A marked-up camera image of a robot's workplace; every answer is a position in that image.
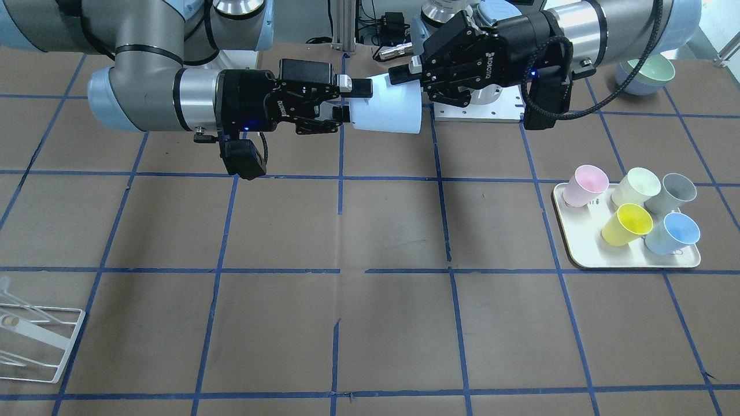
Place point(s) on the grey cup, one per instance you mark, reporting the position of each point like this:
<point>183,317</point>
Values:
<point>676,190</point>

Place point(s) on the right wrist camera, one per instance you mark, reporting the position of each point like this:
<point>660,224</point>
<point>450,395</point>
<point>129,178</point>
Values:
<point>241,158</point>

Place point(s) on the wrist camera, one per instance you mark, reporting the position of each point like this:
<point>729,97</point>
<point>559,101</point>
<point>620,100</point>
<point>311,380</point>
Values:
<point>241,158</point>
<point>549,90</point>

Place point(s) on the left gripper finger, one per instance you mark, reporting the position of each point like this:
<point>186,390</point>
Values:
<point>455,93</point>
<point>449,57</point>

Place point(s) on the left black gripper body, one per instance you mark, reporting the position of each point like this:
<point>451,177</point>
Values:
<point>516,36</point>

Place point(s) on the pink cup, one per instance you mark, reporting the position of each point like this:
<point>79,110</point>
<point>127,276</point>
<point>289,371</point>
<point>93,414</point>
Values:
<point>587,183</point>

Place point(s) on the pale green cup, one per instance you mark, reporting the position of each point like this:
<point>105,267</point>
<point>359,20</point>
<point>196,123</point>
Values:
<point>637,187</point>

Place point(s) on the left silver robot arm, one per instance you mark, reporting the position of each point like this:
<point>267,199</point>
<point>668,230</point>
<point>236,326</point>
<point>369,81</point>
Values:
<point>596,33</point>

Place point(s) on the light blue cup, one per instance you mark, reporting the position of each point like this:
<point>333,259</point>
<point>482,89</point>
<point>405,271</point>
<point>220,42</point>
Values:
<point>392,108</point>

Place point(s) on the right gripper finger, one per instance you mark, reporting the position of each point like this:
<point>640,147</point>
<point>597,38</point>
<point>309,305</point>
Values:
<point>318,80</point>
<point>324,118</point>

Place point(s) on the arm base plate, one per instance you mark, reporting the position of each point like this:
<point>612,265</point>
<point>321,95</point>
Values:
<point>493,104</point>
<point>238,59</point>

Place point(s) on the green bowl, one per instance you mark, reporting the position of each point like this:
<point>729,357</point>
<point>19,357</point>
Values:
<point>656,71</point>

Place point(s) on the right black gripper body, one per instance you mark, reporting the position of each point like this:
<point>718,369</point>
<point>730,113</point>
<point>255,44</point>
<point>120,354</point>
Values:
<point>247,99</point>

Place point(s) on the yellow cup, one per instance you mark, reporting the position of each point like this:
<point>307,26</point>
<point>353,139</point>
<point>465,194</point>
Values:
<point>628,223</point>

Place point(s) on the cream plastic tray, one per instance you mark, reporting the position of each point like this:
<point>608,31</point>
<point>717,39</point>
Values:
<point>582,233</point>

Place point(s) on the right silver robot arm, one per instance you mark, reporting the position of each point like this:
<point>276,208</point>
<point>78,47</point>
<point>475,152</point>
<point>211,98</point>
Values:
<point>159,80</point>

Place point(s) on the white wire cup rack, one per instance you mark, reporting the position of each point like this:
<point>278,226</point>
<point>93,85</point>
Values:
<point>36,341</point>

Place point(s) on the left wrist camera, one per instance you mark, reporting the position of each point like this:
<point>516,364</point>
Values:
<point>549,90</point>

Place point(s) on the aluminium frame post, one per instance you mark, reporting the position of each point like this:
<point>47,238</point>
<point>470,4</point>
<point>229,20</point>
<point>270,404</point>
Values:
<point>344,25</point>

